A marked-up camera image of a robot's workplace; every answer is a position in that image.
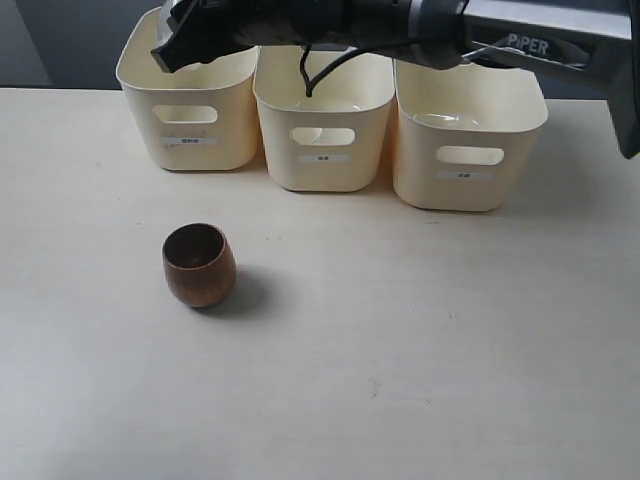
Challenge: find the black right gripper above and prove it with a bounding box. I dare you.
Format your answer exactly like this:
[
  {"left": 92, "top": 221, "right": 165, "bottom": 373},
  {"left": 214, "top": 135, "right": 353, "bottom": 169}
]
[{"left": 151, "top": 1, "right": 356, "bottom": 73}]

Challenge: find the brown wooden cup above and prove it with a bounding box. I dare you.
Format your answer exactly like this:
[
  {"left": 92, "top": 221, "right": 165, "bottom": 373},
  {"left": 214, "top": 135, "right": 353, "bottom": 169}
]
[{"left": 162, "top": 223, "right": 237, "bottom": 308}]

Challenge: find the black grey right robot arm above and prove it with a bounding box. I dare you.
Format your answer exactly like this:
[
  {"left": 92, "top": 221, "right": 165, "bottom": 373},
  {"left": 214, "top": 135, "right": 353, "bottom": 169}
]
[{"left": 151, "top": 0, "right": 639, "bottom": 158}]

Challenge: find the left cream plastic bin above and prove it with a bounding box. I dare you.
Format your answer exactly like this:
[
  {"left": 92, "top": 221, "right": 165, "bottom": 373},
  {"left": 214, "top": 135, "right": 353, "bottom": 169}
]
[{"left": 116, "top": 7, "right": 260, "bottom": 171}]

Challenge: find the cream plastic bin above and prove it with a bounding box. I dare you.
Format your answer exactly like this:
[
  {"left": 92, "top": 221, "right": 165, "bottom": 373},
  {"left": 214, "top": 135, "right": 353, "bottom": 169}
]
[
  {"left": 116, "top": 7, "right": 260, "bottom": 171},
  {"left": 393, "top": 62, "right": 548, "bottom": 212},
  {"left": 253, "top": 46, "right": 395, "bottom": 193}
]

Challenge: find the middle cream plastic bin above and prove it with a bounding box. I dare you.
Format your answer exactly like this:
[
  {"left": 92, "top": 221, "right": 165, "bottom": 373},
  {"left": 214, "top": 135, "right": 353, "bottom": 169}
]
[{"left": 253, "top": 46, "right": 395, "bottom": 193}]

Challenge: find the right cream plastic bin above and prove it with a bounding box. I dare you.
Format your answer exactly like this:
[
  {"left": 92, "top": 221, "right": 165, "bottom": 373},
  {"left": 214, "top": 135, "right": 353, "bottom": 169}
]
[{"left": 393, "top": 62, "right": 548, "bottom": 212}]

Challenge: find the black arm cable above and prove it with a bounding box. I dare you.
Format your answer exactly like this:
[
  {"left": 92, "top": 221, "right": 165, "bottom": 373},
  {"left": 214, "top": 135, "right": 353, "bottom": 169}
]
[{"left": 298, "top": 42, "right": 401, "bottom": 99}]

